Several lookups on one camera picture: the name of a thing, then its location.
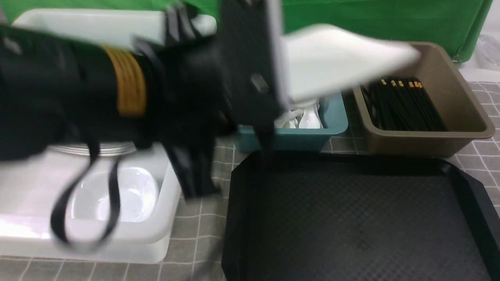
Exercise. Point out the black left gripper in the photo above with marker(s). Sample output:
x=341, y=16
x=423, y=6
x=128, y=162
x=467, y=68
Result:
x=215, y=83

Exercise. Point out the large white square plate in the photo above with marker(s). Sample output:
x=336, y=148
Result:
x=323, y=59

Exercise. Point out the small white bowl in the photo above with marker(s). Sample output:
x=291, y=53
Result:
x=138, y=189

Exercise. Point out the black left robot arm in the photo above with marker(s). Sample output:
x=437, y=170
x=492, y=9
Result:
x=28, y=129

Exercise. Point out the pile of white spoons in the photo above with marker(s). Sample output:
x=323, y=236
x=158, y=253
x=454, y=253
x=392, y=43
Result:
x=303, y=116

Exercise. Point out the teal plastic bin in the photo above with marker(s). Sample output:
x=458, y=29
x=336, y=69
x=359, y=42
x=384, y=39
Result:
x=335, y=122

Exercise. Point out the stack of white plates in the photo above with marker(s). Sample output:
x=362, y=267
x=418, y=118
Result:
x=104, y=149

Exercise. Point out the bundle of black chopsticks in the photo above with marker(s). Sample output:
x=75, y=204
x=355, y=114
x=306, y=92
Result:
x=401, y=104

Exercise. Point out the black serving tray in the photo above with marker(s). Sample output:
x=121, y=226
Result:
x=326, y=217

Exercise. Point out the grey checked tablecloth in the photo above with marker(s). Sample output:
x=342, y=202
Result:
x=299, y=216

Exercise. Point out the green backdrop cloth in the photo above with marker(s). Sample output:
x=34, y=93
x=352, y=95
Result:
x=452, y=24

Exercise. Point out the large white plastic tub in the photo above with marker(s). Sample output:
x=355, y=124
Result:
x=148, y=234

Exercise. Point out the brown plastic bin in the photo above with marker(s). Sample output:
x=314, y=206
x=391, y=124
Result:
x=462, y=113

